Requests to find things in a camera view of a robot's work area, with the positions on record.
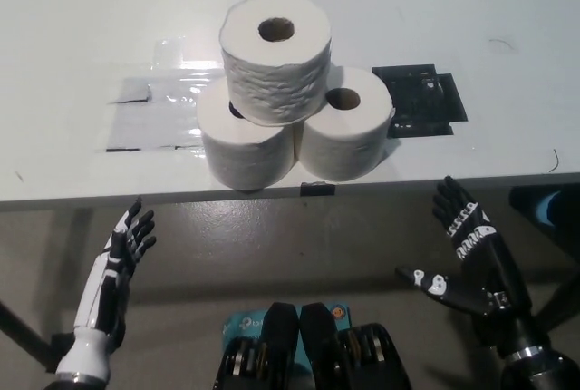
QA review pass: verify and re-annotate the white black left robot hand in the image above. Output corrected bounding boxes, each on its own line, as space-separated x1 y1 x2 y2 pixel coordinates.
54 197 158 385

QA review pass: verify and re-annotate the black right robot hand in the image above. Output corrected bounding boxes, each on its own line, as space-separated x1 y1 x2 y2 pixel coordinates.
394 175 552 363

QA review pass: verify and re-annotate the embossed white toilet paper roll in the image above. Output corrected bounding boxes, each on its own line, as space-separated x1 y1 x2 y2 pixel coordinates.
219 0 334 128

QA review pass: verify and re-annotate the smooth white toilet paper roll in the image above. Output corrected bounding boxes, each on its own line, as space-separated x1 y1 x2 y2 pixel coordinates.
296 66 395 182
197 76 298 191

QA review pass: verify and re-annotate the blue round object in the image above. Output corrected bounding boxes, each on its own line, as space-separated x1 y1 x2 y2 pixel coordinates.
536 190 564 224

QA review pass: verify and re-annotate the grey glossy tape patch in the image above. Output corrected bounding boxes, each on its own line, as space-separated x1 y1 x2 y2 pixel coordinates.
94 35 227 154

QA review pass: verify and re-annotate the small black tape tab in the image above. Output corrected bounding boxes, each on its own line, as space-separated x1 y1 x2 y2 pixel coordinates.
300 180 337 196

